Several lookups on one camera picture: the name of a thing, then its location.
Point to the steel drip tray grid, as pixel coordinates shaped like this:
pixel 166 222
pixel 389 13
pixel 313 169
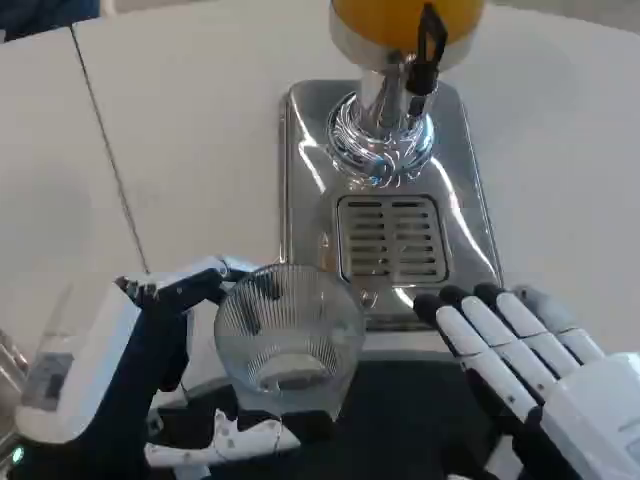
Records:
pixel 392 237

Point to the black dispenser tap lever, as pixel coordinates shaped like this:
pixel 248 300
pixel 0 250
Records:
pixel 427 50

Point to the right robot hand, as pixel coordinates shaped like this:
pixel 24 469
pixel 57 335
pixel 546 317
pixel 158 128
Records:
pixel 575 400

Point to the dark blue background object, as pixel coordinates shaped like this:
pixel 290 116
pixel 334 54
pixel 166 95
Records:
pixel 65 12

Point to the clear ribbed glass cup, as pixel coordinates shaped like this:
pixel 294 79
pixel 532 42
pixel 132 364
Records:
pixel 290 340

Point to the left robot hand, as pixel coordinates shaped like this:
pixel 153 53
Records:
pixel 100 350

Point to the steel orange juice dispenser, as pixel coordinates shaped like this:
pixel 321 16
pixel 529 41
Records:
pixel 310 165

